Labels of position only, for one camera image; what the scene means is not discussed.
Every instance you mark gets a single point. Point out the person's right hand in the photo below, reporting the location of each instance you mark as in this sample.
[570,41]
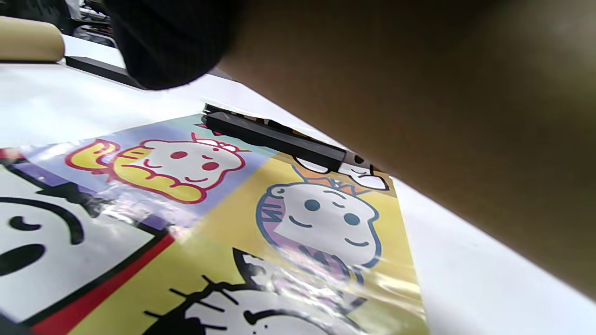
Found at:
[172,42]

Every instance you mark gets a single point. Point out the black rectangular bar weight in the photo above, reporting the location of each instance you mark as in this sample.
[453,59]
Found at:
[100,70]
[274,139]

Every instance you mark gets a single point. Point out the brown cardboard mailing tube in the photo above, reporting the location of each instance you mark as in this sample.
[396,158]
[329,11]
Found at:
[442,107]
[28,42]

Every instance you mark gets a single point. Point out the colourful cartoon poster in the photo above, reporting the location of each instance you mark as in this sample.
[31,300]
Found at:
[223,232]

